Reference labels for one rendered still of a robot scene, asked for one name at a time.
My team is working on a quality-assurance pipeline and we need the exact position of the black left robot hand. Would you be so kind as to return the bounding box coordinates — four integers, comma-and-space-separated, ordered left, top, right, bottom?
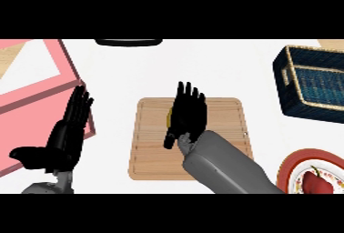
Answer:
7, 85, 96, 175

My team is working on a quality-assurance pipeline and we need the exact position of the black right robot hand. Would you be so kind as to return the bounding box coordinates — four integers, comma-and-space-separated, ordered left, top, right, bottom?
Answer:
162, 81, 208, 150

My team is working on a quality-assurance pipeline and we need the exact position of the yellow lemon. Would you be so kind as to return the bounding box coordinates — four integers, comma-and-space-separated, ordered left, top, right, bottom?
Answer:
165, 106, 174, 130

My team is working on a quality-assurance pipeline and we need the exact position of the wooden cutting board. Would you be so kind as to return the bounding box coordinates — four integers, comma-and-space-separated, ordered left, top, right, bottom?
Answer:
127, 96, 255, 181

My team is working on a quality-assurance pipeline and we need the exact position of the dark blue wicker basket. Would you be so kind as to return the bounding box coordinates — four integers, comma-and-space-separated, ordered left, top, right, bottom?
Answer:
271, 45, 344, 124

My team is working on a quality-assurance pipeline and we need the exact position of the pink open box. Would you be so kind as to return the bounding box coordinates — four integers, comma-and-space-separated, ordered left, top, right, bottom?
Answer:
0, 39, 97, 178

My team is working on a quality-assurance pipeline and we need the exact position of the black rounded object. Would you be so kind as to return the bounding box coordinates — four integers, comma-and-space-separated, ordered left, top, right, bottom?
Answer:
94, 39, 163, 47

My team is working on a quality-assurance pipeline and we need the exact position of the red rimmed patterned plate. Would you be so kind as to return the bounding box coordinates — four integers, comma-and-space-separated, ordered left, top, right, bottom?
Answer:
276, 147, 344, 195

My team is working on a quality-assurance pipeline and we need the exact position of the red pepper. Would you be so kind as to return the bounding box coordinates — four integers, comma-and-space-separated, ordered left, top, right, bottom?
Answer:
301, 165, 336, 195

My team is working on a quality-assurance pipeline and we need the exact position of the pale wooden object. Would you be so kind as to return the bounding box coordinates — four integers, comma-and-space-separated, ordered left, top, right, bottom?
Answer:
317, 39, 344, 53

